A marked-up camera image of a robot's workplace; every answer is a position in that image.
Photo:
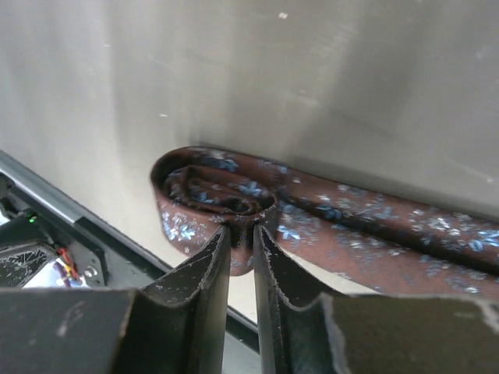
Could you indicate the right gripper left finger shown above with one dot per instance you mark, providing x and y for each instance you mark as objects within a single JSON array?
[{"x": 177, "y": 324}]

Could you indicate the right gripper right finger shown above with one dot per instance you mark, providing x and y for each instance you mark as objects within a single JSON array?
[{"x": 295, "y": 314}]

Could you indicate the brown floral necktie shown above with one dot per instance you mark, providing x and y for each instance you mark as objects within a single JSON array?
[{"x": 385, "y": 243}]

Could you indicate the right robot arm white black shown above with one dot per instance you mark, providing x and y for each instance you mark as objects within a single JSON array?
[{"x": 47, "y": 325}]

